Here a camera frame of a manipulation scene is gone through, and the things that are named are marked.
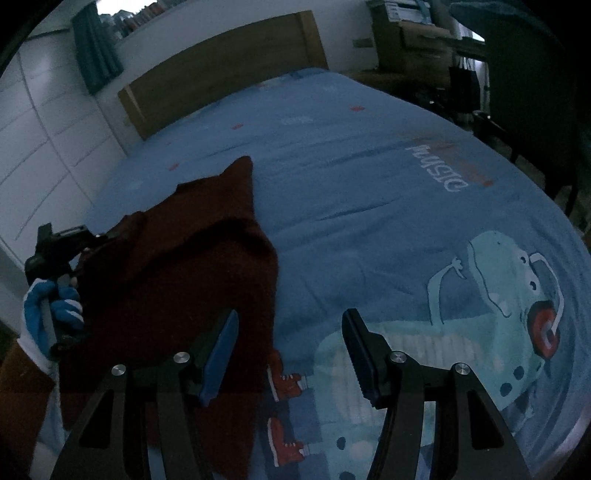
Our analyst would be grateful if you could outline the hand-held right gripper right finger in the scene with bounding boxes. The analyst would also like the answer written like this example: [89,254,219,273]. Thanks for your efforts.
[342,308,532,480]

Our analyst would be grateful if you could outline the person's left hand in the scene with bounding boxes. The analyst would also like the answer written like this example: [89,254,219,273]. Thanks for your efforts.
[18,278,85,371]

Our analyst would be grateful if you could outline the wooden shelf unit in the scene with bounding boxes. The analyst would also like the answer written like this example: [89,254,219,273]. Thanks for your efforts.
[367,0,462,77]

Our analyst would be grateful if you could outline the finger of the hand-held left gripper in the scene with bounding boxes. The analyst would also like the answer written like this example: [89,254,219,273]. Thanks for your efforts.
[85,231,118,251]

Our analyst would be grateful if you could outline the black bag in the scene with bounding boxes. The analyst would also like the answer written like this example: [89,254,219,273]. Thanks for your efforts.
[448,65,483,125]

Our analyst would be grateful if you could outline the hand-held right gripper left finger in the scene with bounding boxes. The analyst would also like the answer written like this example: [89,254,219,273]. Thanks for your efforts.
[51,310,239,480]

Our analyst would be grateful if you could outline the blue printed bed sheet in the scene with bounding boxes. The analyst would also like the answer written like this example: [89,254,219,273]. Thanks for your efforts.
[37,67,589,480]

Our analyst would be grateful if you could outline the person's left forearm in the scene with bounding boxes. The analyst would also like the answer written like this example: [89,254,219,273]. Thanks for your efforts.
[0,342,61,480]

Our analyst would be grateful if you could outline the teal curtain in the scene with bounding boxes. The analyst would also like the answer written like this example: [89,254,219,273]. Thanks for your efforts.
[70,2,124,95]

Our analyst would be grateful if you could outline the window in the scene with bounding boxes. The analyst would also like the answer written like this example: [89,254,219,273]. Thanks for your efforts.
[97,0,153,21]

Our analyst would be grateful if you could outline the dark red knitted garment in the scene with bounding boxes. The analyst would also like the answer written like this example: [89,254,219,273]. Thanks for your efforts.
[58,156,280,476]

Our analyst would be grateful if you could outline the wooden headboard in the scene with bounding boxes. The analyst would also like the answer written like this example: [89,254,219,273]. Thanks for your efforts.
[117,10,328,141]

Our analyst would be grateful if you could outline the dark chair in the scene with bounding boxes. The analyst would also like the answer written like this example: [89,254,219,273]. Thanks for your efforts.
[450,2,583,217]

